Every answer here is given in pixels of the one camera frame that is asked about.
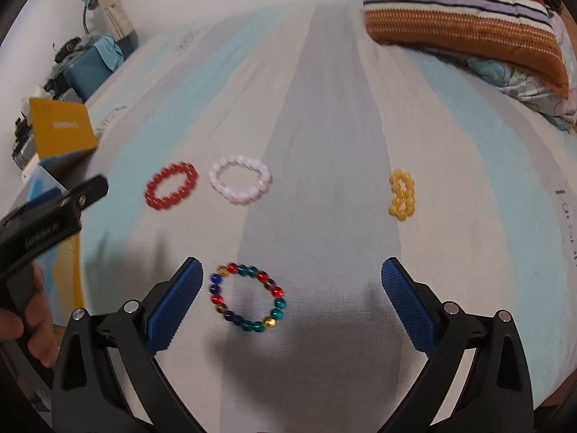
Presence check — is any yellow bead bracelet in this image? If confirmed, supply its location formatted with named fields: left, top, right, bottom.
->
left=388, top=169, right=416, bottom=221

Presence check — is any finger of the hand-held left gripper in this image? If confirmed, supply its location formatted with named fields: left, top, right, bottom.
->
left=58, top=175, right=110, bottom=211
left=27, top=187, right=62, bottom=211

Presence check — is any blue sky print box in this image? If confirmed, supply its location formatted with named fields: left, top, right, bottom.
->
left=25, top=162, right=86, bottom=330

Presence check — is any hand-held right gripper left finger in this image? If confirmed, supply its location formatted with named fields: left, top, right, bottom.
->
left=52, top=257, right=203, bottom=433

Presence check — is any striped bed sheet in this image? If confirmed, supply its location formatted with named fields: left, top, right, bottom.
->
left=45, top=0, right=577, bottom=433

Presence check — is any black clutter pile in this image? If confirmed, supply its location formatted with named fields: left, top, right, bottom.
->
left=52, top=37, right=85, bottom=62

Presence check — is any pale pink bead bracelet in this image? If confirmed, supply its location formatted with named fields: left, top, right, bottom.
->
left=208, top=154, right=272, bottom=206

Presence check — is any person's left hand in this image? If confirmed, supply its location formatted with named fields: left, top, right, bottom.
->
left=0, top=264, right=60, bottom=368

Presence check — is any multicolour glass bead bracelet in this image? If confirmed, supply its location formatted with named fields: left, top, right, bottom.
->
left=210, top=262, right=288, bottom=333

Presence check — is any red bead bracelet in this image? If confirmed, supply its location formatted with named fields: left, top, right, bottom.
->
left=145, top=161, right=199, bottom=212

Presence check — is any cream curtain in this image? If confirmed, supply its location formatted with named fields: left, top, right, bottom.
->
left=74, top=0, right=138, bottom=51

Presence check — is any striped red brown pillow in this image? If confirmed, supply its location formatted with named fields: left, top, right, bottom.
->
left=358, top=0, right=570, bottom=99

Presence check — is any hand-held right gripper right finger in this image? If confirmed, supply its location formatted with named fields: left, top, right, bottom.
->
left=381, top=257, right=535, bottom=433

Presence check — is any teal bag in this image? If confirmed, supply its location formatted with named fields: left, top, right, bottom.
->
left=63, top=34, right=125, bottom=102

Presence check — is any teal desk lamp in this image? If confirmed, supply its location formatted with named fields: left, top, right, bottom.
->
left=80, top=0, right=103, bottom=38

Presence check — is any floral pillow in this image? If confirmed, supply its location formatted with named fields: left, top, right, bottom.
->
left=464, top=9, right=577, bottom=132

